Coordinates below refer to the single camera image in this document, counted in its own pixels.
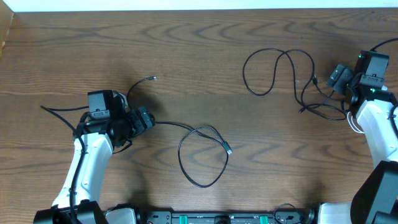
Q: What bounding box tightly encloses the white usb cable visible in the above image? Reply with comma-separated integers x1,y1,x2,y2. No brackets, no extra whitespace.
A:
346,110,364,134

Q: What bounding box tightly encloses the black usb cable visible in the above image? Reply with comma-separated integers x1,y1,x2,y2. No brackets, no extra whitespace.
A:
126,76,233,189
242,48,348,121

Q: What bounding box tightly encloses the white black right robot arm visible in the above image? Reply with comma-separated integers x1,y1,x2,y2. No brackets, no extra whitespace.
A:
317,65,397,223

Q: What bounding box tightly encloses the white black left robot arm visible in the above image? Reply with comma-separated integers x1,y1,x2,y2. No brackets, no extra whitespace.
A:
34,106,155,223

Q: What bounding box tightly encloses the black left camera cable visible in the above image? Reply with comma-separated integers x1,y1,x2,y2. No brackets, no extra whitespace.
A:
39,105,91,224

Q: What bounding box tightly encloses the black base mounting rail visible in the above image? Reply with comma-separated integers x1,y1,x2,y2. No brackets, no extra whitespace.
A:
105,210,315,224

